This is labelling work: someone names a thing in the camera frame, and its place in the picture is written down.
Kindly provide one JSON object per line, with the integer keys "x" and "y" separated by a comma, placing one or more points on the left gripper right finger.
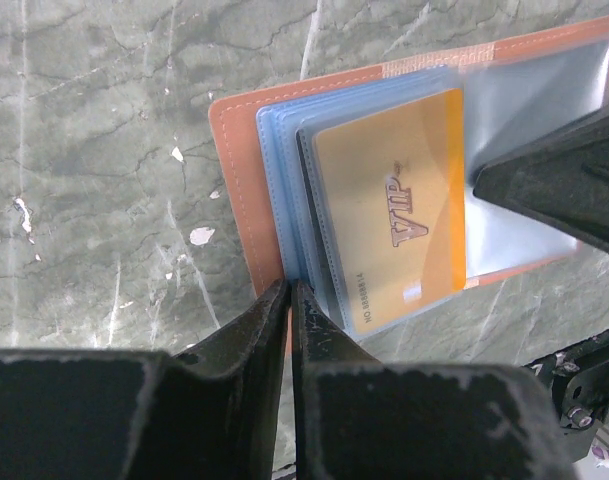
{"x": 359, "y": 418}

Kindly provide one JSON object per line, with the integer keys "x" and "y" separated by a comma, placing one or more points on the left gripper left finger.
{"x": 209, "y": 412}

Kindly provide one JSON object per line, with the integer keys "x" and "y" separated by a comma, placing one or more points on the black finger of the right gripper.
{"x": 561, "y": 180}

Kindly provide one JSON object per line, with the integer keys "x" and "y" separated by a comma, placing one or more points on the gold VIP card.
{"x": 393, "y": 187}

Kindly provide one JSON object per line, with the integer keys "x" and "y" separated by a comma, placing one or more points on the orange leather card holder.
{"x": 515, "y": 91}

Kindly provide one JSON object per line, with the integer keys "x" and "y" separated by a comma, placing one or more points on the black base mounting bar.
{"x": 577, "y": 377}

